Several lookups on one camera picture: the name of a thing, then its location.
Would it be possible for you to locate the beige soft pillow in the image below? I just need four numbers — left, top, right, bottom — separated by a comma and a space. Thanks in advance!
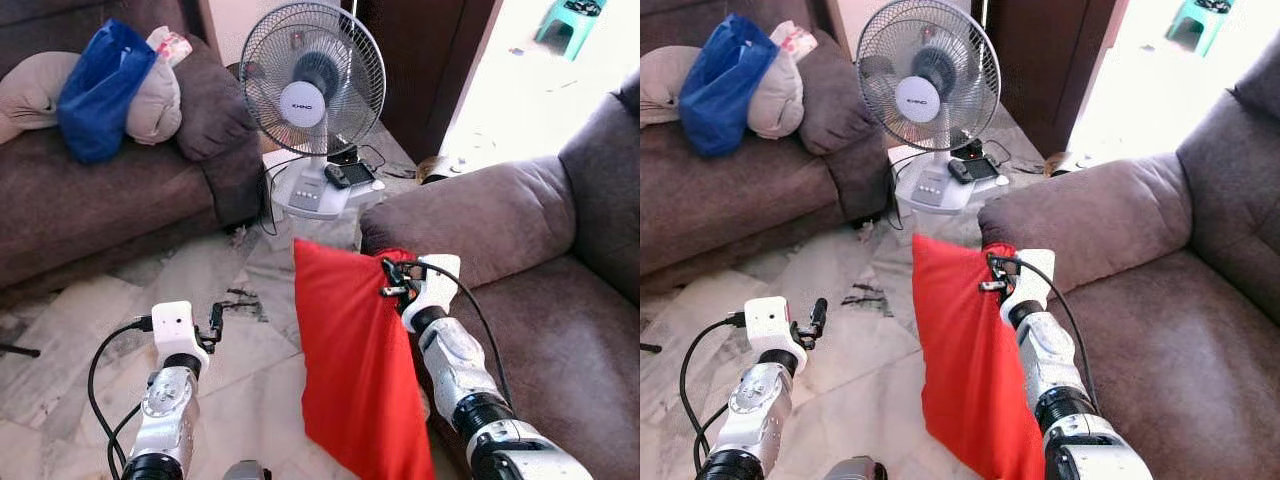
0, 50, 183, 147
640, 45, 806, 141

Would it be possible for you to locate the blue plastic bag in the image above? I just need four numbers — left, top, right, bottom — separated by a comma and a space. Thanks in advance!
57, 18, 159, 165
678, 13, 781, 159

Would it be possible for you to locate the white table fan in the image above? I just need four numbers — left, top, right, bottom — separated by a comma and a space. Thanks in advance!
856, 0, 1006, 216
240, 2, 389, 221

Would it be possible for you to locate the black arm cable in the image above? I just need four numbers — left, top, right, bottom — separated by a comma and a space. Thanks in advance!
383, 258, 513, 409
678, 312, 749, 476
990, 252, 1101, 416
87, 315, 153, 476

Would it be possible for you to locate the teal plastic stool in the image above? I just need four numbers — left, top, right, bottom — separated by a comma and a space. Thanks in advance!
533, 0, 606, 61
1165, 0, 1236, 56

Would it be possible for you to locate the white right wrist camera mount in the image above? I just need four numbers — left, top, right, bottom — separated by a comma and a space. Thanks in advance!
1000, 248, 1057, 326
402, 254, 463, 333

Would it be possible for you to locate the brown fabric long sofa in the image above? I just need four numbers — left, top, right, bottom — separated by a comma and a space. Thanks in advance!
0, 0, 266, 291
640, 0, 894, 296

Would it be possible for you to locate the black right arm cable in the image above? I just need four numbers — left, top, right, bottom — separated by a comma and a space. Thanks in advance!
990, 252, 1101, 416
383, 258, 513, 409

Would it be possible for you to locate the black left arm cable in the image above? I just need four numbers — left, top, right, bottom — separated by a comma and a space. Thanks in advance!
87, 315, 153, 476
678, 312, 749, 476

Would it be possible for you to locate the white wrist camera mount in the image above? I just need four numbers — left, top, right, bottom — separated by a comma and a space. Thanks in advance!
745, 296, 809, 373
150, 300, 211, 376
402, 254, 463, 333
1000, 248, 1057, 326

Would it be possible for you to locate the red fabric pillow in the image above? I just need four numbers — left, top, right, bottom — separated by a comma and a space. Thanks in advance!
293, 238, 437, 480
912, 233, 1047, 480

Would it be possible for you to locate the dark wooden door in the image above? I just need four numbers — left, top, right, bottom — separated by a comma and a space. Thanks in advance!
355, 0, 501, 163
975, 0, 1121, 159

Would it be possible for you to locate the black handheld device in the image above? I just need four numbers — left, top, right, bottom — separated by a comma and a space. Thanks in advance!
323, 160, 376, 191
947, 155, 1001, 186

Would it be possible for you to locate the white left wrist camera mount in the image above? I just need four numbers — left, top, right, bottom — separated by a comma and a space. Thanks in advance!
745, 296, 809, 373
150, 300, 211, 376

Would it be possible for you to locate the brown sofa cushion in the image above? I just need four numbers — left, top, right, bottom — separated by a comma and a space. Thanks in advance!
795, 30, 881, 156
172, 35, 259, 163

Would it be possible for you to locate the floral printed packet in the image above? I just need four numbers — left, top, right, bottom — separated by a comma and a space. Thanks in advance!
770, 20, 819, 63
145, 26, 193, 69

